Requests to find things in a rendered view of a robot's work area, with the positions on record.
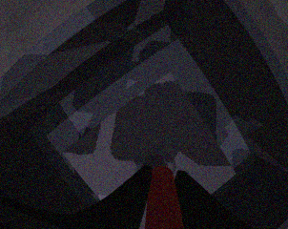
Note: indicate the dark red peg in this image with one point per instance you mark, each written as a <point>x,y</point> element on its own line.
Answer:
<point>162,202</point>

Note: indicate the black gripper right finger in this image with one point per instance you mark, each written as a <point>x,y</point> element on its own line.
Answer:
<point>200,210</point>

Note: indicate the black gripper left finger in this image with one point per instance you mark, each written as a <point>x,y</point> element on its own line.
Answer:
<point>121,209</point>

